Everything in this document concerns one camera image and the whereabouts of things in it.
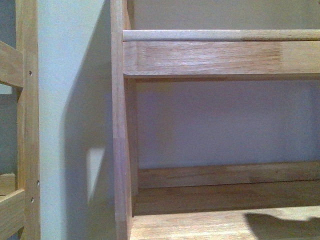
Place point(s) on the light wooden shelf unit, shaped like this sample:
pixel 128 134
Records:
pixel 170 54

